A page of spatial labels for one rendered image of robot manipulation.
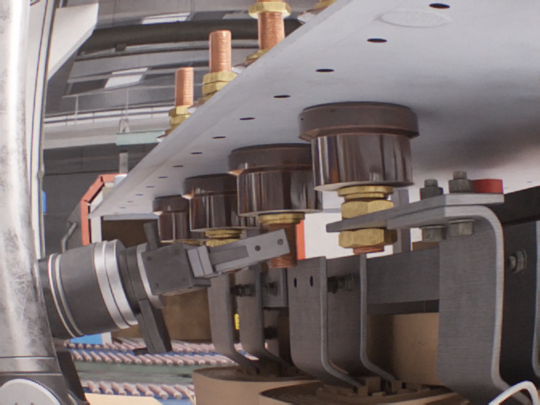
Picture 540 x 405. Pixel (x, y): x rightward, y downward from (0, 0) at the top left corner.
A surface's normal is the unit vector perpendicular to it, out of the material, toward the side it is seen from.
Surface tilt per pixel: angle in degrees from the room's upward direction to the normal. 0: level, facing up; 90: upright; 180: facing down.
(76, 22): 90
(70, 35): 90
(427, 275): 90
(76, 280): 76
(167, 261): 90
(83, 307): 109
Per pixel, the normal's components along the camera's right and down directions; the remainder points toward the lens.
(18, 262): 0.69, -0.24
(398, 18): 0.05, 1.00
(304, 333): -0.96, 0.03
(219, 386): -0.82, 0.00
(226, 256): 0.40, -0.19
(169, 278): -0.09, -0.07
